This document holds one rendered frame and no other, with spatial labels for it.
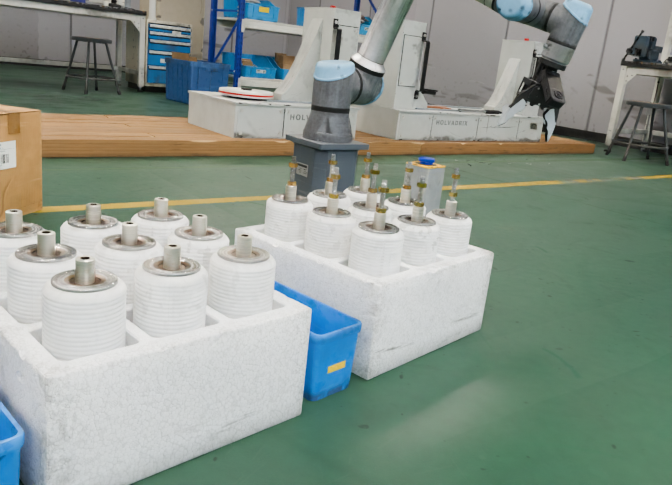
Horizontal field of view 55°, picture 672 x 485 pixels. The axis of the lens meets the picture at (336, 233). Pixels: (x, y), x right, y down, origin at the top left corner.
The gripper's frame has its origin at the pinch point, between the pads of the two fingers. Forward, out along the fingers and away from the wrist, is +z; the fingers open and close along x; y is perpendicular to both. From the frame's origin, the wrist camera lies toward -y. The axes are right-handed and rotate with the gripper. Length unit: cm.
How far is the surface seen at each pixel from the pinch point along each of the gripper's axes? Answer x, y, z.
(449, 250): 27, -46, 19
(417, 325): 34, -61, 29
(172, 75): 119, 431, 118
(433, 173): 26.1, -18.0, 12.0
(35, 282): 96, -86, 22
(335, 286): 51, -61, 25
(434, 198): 23.3, -17.8, 18.1
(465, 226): 25, -45, 13
